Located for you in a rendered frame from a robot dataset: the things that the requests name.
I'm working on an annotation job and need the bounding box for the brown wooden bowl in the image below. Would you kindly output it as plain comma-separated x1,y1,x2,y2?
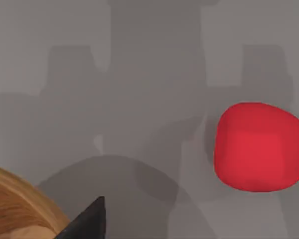
0,163,71,239

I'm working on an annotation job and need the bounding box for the red rounded apple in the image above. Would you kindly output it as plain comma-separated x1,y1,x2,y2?
213,102,299,193

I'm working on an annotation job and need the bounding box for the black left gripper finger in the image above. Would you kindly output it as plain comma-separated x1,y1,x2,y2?
52,196,106,239

